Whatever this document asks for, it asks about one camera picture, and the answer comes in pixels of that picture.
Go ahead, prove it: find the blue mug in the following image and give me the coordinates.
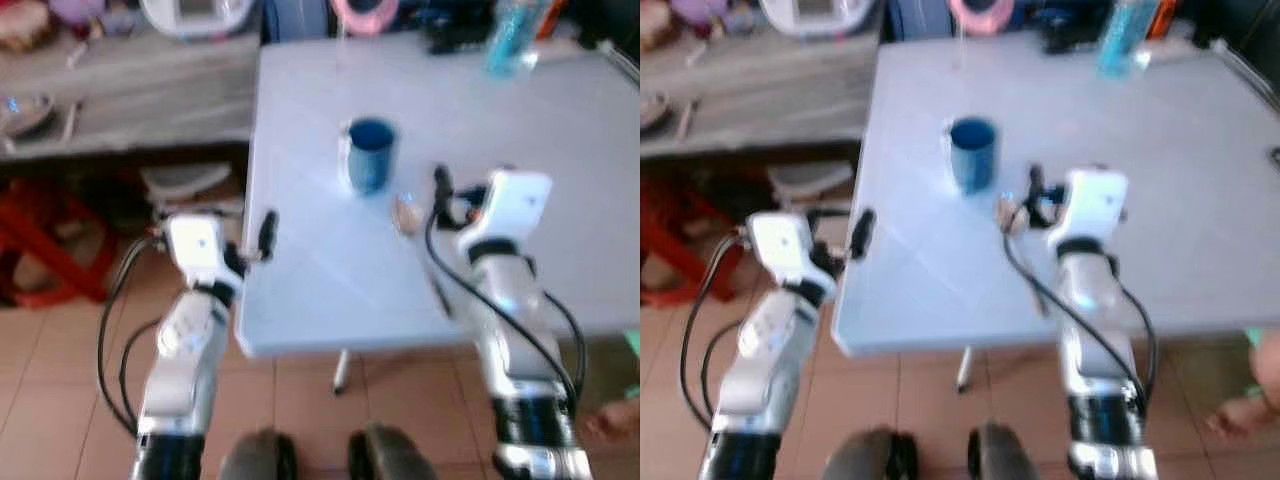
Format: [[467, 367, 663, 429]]
[[339, 117, 399, 196], [945, 116, 1000, 194]]

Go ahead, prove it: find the white plastic stool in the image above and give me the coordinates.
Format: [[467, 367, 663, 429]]
[[768, 160, 854, 207], [140, 162, 234, 207]]

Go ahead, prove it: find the white folding table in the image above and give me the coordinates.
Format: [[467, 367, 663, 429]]
[[832, 35, 1280, 394], [232, 38, 641, 396]]

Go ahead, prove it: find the black object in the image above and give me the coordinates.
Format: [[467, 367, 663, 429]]
[[425, 10, 501, 55], [1040, 10, 1111, 54]]

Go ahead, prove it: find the blue plastic water bottle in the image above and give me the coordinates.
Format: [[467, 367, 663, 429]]
[[1097, 0, 1161, 80], [485, 0, 547, 80]]

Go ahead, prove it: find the red plastic stool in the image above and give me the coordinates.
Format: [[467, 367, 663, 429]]
[[640, 180, 742, 307], [0, 180, 117, 307]]

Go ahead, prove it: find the grey wooden bench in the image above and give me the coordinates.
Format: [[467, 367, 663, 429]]
[[0, 30, 263, 163], [640, 25, 881, 158]]

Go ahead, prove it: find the pink round object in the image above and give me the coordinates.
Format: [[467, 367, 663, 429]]
[[947, 0, 1016, 36], [330, 0, 401, 38]]

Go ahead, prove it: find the grey left robot foot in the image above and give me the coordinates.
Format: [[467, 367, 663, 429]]
[[822, 427, 916, 480], [218, 428, 299, 480]]

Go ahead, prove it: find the grey robot foot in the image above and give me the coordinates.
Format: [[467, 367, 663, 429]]
[[822, 427, 916, 480], [965, 422, 1041, 480], [218, 428, 299, 480], [347, 422, 438, 480]]

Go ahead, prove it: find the blue chair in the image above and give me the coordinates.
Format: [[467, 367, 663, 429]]
[[885, 0, 951, 42], [262, 0, 336, 46]]

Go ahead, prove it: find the metal bowl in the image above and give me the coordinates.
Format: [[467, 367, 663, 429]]
[[0, 93, 57, 139], [640, 92, 673, 132]]

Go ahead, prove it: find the white round appliance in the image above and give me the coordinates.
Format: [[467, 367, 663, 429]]
[[140, 0, 261, 39], [760, 0, 877, 37]]

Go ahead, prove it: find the grey right robot foot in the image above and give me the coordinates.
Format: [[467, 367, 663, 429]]
[[347, 422, 438, 480], [965, 422, 1041, 480]]

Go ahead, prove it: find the person's bare foot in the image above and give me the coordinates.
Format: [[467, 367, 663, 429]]
[[585, 398, 641, 443], [1205, 335, 1280, 442]]

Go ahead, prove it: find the purple object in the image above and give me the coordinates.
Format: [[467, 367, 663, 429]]
[[670, 0, 731, 27], [48, 0, 106, 27]]

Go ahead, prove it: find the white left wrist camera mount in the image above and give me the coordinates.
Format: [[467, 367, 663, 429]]
[[748, 212, 817, 282], [165, 213, 236, 286]]

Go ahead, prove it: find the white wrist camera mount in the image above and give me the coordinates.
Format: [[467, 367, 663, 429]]
[[1050, 168, 1129, 251], [165, 213, 236, 286], [748, 212, 817, 282], [455, 168, 553, 256]]

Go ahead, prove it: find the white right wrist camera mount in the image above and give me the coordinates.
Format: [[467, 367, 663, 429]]
[[1050, 168, 1129, 251], [455, 168, 553, 256]]

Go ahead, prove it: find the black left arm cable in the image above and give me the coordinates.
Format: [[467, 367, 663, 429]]
[[682, 230, 751, 433], [97, 235, 166, 438]]

